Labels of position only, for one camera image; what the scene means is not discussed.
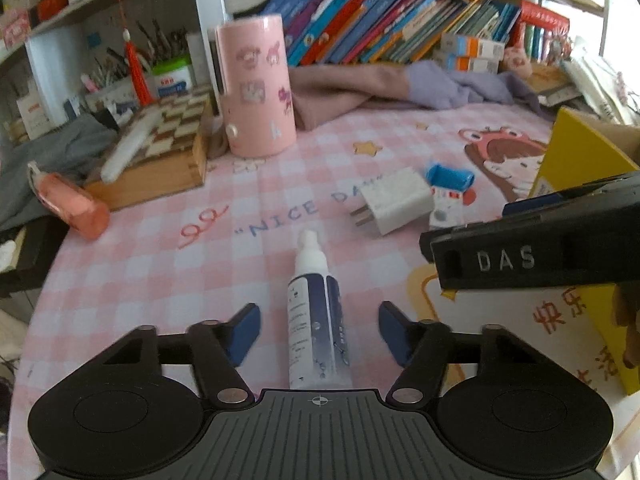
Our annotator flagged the red thick book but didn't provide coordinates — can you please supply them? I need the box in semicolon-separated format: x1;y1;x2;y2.
520;0;570;35

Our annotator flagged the white green lidded jar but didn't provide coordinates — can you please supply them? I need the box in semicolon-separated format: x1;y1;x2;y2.
152;54;195;98

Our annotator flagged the pink purple cloth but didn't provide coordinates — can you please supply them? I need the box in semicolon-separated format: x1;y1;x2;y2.
288;61;554;131

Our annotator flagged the lower orange white box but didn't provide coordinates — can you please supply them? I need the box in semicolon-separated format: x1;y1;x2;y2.
432;50;499;74

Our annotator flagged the wooden chess board box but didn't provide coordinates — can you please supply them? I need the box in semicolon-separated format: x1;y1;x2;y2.
85;86;215;211

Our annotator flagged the yellow cardboard box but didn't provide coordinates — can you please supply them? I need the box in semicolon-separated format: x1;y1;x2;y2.
530;108;639;394

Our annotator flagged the white blue spray bottle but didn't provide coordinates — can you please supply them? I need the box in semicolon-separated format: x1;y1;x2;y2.
288;230;352;390

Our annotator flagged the white bookshelf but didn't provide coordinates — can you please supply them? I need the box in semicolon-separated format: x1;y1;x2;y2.
1;0;608;125

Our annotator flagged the small white red box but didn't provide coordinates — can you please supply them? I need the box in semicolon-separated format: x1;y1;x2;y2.
428;186;464;230

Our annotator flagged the red tassel ornament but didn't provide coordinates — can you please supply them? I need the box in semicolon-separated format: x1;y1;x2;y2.
122;28;153;107

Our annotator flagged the orange white box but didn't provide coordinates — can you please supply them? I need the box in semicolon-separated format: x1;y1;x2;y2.
432;50;499;74
440;32;506;61

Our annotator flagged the pink checkered desk mat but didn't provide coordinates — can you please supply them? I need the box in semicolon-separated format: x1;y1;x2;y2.
8;104;639;479

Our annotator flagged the orange pink pump bottle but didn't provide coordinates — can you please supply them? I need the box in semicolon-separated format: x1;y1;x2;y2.
27;162;111;240

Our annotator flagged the upper orange white box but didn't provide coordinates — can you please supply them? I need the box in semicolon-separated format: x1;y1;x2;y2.
440;32;506;61

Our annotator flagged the pink pig plush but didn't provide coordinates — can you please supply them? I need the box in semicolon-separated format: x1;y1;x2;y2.
500;46;533;80

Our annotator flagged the grey cloth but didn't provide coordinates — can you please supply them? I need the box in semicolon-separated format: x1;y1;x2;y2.
0;114;117;231

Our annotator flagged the white power adapter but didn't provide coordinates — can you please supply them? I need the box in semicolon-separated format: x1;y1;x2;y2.
350;167;435;235

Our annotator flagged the pink cylindrical sticker container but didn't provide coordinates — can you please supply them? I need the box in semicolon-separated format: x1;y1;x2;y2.
214;14;296;158

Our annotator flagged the white tube on chessboard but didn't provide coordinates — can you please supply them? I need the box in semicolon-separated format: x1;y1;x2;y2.
100;106;163;184

